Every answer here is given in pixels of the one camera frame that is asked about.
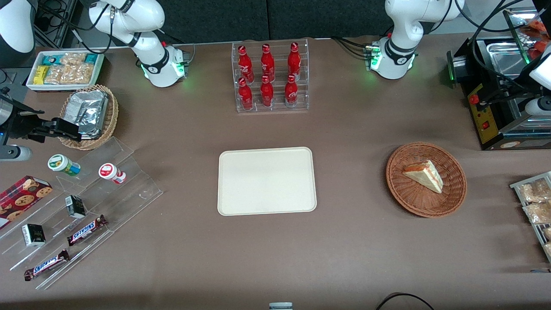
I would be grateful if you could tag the green lid yogurt bottle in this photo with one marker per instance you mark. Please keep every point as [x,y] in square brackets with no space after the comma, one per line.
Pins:
[62,164]

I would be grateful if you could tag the small black carton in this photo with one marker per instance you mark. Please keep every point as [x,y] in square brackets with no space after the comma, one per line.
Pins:
[33,235]
[75,206]

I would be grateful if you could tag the light wicker basket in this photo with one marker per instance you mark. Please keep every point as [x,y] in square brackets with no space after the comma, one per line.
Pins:
[109,125]

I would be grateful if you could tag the red cola bottle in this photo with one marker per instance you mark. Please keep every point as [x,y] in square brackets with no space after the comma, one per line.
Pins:
[245,97]
[291,92]
[267,94]
[294,60]
[244,62]
[267,62]

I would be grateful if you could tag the brown round wicker basket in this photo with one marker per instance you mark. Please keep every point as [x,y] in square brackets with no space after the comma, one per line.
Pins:
[409,198]

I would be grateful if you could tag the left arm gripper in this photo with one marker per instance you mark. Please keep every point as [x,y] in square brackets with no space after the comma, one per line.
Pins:
[500,95]

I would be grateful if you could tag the silver foil packet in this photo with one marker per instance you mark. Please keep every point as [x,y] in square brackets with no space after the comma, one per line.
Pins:
[88,112]

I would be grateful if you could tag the clear bag of snacks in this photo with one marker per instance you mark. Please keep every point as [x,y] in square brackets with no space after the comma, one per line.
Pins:
[533,191]
[538,212]

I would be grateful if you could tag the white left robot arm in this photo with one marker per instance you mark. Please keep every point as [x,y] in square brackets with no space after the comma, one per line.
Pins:
[398,26]

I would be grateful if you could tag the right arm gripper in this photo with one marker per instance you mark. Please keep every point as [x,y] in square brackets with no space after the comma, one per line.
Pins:
[21,124]

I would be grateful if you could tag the clear acrylic stepped stand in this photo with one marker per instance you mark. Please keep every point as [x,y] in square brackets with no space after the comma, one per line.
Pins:
[129,189]

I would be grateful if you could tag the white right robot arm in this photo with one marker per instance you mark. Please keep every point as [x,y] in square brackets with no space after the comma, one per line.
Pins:
[150,60]

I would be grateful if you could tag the teal snack pack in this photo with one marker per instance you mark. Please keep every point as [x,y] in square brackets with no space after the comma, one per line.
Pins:
[51,59]

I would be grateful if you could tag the red plaid cookie box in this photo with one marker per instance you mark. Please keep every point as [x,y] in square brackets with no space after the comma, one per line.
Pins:
[21,198]

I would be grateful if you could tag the black food warmer cabinet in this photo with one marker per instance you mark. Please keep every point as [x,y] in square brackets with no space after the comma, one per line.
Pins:
[486,125]

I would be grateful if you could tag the tray of packaged snacks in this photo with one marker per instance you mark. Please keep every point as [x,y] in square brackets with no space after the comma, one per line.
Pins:
[518,185]

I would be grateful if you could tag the clear bag of nuts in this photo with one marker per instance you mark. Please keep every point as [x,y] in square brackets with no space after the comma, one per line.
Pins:
[71,74]

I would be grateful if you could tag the red lid yogurt bottle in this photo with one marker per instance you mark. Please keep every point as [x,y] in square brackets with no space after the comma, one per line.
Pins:
[109,172]

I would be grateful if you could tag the clear acrylic bottle rack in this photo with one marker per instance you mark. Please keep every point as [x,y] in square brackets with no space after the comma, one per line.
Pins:
[301,92]

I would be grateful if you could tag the small grey object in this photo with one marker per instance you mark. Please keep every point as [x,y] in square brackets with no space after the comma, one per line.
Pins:
[280,306]

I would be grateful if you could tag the white rectangular snack bin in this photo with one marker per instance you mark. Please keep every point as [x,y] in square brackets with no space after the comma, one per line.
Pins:
[31,84]

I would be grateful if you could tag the yellow snack pack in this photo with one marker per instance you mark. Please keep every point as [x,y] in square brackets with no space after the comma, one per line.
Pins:
[41,75]

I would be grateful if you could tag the cream rectangular tray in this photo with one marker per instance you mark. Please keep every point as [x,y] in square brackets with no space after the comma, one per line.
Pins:
[267,181]

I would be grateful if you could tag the brown snickers bar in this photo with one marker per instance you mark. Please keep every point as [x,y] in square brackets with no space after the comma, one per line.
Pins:
[86,230]
[45,265]

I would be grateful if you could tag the triangular sandwich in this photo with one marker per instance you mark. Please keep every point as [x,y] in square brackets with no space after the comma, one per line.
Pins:
[426,174]

